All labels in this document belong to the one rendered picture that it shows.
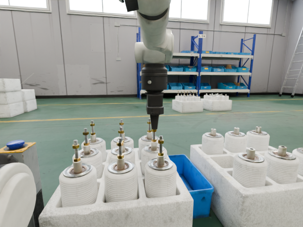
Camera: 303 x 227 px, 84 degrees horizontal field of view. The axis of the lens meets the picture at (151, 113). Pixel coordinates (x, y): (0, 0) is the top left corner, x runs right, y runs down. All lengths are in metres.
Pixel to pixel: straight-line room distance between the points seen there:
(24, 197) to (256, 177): 0.57
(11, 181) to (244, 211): 0.56
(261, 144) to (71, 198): 0.80
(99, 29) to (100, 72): 1.27
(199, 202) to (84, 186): 0.41
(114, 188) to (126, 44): 5.36
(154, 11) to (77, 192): 0.46
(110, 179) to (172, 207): 0.18
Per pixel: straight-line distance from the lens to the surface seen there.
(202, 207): 0.72
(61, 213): 0.52
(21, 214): 0.32
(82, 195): 0.52
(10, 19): 6.49
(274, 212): 0.70
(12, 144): 0.59
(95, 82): 5.62
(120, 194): 0.51
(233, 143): 0.86
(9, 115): 3.08
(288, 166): 0.70
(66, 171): 0.54
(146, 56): 0.56
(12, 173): 0.31
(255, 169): 0.62
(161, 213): 0.52
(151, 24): 0.41
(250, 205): 0.63
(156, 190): 0.52
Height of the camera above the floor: 0.50
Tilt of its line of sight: 11 degrees down
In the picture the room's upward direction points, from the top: straight up
